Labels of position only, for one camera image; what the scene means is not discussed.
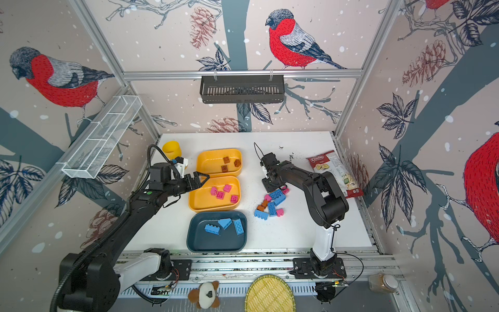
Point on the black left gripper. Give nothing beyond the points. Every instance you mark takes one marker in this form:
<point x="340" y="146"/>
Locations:
<point x="195" y="184"/>

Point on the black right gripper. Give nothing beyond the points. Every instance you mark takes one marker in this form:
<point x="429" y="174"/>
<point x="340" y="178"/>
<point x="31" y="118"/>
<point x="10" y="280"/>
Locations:
<point x="267" y="186"/>

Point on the blue lego brick large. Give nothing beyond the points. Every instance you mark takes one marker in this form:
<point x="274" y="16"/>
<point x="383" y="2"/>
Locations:
<point x="271" y="209"/>

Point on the brown lego brick front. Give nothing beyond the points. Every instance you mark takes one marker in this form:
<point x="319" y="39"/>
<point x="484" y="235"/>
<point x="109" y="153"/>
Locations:
<point x="260" y="207"/>

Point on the blue lego brick front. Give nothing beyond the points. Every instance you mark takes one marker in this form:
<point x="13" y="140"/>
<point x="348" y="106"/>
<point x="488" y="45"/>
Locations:
<point x="261" y="214"/>

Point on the blue sloped lego brick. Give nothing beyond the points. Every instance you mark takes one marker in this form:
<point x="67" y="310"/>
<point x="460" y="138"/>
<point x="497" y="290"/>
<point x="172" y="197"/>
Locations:
<point x="224" y="223"/>

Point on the long blue lego brick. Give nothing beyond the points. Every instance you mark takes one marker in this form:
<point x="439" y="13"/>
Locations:
<point x="212" y="229"/>

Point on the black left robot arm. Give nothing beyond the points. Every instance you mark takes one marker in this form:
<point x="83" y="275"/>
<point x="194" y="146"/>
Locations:
<point x="87" y="280"/>

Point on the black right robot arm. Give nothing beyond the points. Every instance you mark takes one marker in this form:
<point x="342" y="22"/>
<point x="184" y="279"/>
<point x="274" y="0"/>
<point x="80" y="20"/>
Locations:
<point x="325" y="201"/>

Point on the near yellow plastic bin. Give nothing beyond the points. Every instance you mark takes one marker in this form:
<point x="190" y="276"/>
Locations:
<point x="201" y="200"/>

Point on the yellow plastic bin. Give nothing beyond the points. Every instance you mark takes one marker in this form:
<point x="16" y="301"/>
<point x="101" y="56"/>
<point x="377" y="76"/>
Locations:
<point x="211" y="162"/>
<point x="201" y="200"/>

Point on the far yellow plastic bin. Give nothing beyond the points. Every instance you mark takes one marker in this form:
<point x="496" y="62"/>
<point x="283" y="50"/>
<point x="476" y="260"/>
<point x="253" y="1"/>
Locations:
<point x="211" y="162"/>

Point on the yellow plastic goblet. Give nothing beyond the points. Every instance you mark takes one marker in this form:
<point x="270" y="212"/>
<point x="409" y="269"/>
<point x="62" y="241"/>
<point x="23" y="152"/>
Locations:
<point x="172" y="150"/>

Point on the snack chips bag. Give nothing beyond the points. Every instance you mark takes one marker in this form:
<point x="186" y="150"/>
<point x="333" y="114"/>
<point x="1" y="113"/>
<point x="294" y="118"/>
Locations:
<point x="330" y="162"/>

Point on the dark teal plastic bin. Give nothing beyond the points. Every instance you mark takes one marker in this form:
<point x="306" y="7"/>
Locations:
<point x="198" y="240"/>

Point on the woven bamboo tray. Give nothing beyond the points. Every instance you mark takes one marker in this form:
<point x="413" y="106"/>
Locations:
<point x="269" y="293"/>

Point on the plush dog toy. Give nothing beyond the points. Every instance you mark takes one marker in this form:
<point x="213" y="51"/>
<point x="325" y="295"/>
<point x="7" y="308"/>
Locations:
<point x="205" y="296"/>

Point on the amber glass jar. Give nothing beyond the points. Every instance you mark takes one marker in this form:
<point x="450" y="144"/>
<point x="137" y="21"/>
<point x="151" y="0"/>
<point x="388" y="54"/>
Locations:
<point x="383" y="283"/>

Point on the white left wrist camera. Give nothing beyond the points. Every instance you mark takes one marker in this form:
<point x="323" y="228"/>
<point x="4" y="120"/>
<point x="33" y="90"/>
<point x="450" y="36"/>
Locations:
<point x="180" y="164"/>

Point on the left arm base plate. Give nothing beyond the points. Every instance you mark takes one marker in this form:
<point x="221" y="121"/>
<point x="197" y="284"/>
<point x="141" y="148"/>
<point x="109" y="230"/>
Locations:
<point x="173" y="270"/>

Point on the black wall basket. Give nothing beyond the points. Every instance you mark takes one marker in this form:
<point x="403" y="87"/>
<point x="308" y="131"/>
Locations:
<point x="234" y="89"/>

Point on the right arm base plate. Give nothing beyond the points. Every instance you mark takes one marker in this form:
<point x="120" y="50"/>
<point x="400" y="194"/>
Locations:
<point x="311" y="268"/>

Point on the white wire mesh basket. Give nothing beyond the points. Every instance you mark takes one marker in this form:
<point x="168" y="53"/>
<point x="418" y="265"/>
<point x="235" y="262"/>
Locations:
<point x="105" y="133"/>

